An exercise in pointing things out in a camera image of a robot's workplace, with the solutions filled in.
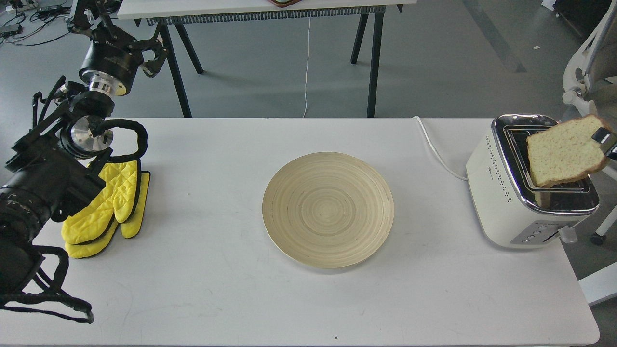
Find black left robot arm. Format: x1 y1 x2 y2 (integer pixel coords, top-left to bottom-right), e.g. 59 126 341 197
1 0 168 324

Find round wooden plate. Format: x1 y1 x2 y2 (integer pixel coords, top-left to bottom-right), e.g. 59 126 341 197
262 152 395 269

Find white chrome toaster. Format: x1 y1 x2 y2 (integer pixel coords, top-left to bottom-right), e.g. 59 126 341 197
466 114 600 250

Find yellow oven mitt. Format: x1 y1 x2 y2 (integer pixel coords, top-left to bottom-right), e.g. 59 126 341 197
64 171 151 259
61 160 141 245

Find thin white hanging cable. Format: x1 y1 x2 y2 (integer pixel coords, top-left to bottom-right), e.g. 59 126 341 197
302 17 311 118

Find white background table black legs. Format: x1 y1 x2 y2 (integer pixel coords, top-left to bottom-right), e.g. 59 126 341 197
117 0 417 118

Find black cables on floor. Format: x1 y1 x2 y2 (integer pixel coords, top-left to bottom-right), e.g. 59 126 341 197
0 0 75 46

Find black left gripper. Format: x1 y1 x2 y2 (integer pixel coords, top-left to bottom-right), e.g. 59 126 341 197
67 0 168 96

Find upper yellow oven mitt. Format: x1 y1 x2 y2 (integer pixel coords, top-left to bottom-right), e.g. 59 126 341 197
61 160 141 245

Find lower yellow oven mitt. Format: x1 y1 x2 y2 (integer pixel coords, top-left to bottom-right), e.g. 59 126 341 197
64 171 151 259

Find slice of bread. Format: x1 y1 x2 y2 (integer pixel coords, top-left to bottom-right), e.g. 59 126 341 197
526 114 611 187

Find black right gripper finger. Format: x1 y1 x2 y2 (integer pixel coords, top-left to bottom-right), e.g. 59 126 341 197
592 128 617 161

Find brown object on background table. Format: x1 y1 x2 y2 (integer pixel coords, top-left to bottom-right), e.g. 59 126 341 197
269 0 301 7

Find white toaster power cable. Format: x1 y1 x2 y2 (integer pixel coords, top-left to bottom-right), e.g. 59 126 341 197
413 116 469 182

